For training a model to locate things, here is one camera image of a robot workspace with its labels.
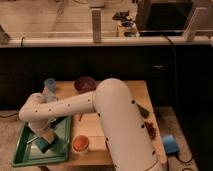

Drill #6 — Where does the teal sponge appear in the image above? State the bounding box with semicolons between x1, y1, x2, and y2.
35;137;51;153

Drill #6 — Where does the green plastic tray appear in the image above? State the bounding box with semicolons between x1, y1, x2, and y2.
11;117;72;167

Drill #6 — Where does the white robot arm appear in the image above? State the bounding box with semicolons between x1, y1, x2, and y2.
19;78;163;171

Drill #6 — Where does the silver spoon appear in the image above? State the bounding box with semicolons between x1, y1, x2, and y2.
27;136;39;144

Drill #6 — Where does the wooden cutting board table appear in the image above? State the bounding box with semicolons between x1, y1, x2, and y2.
59;80;167;167

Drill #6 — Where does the purple bowl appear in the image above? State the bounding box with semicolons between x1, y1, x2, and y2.
74;76;97;93

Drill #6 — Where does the dark grape bunch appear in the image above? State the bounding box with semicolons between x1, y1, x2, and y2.
145;121;156;139

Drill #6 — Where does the blue tape roll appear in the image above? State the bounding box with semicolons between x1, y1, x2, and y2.
162;135;179;155

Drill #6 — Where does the black monitor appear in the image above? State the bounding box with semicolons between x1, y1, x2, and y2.
136;0;193;32

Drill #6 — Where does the metal frame post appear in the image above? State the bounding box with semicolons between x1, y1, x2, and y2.
92;8;101;43

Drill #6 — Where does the black cable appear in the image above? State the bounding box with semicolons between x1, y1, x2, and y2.
163;34;178;68

